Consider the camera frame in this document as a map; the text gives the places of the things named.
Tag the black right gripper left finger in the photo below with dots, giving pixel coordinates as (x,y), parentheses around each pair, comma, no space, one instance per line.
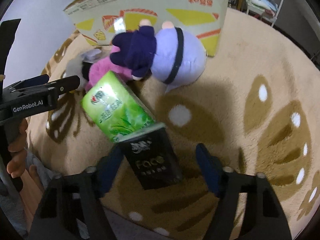
(77,197)

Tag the pink plush toy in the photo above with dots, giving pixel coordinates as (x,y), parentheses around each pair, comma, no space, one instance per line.
(96,63)

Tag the green tissue pack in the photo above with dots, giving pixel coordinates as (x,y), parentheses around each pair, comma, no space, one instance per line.
(116,110)

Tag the black tissue pack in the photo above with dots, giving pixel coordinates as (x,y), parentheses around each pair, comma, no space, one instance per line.
(151,157)

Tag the purple lavender plush doll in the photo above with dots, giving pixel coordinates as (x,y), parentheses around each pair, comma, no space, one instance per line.
(172,55)

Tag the grey plush toy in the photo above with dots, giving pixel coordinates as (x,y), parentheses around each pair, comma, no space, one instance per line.
(81,64)

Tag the beige brown patterned blanket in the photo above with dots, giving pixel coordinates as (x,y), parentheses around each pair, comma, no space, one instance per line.
(255,107)

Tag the cardboard box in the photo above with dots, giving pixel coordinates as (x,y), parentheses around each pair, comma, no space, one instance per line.
(95,18)

